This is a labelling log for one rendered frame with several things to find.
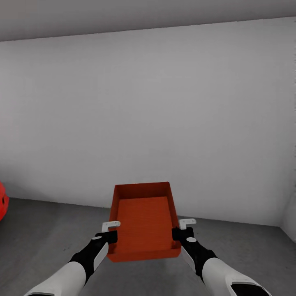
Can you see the storage box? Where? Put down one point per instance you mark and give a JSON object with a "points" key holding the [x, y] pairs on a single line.
{"points": [[147, 214]]}

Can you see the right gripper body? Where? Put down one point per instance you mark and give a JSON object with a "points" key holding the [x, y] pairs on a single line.
{"points": [[177, 233]]}

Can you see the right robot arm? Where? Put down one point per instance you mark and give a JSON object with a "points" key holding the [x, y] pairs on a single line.
{"points": [[219, 278]]}

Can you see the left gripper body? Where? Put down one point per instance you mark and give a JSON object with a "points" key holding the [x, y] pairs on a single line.
{"points": [[113, 236]]}

